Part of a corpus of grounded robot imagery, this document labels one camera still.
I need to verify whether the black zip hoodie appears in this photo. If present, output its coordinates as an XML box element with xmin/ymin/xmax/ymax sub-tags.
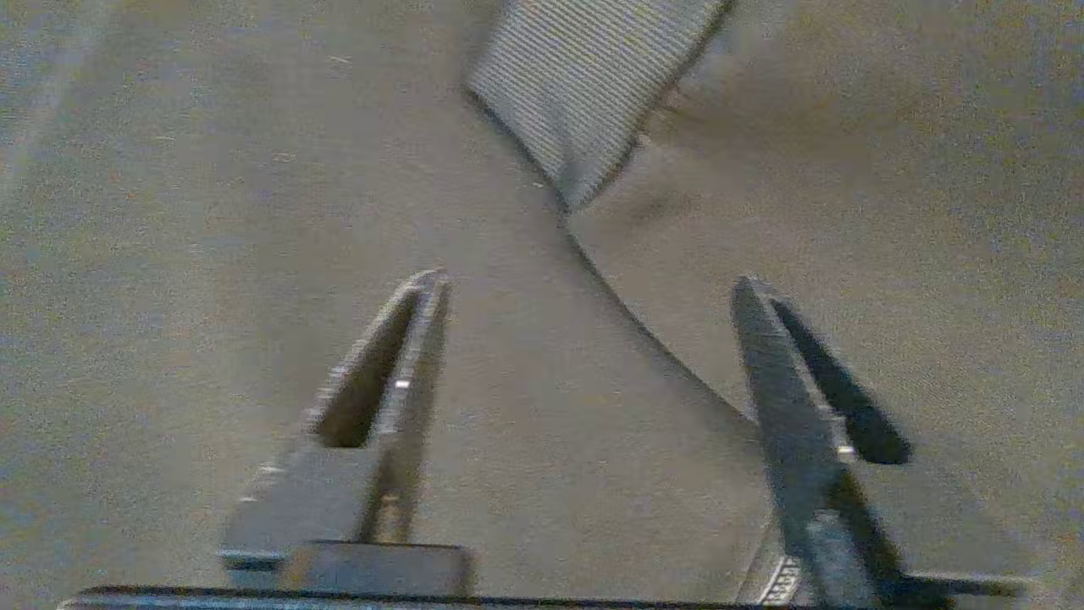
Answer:
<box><xmin>0</xmin><ymin>0</ymin><xmax>1084</xmax><ymax>610</ymax></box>

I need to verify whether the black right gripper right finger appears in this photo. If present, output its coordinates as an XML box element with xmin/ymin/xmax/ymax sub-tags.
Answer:
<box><xmin>731</xmin><ymin>275</ymin><xmax>1030</xmax><ymax>607</ymax></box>

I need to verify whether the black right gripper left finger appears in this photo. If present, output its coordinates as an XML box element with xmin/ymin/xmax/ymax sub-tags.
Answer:
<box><xmin>218</xmin><ymin>269</ymin><xmax>473</xmax><ymax>596</ymax></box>

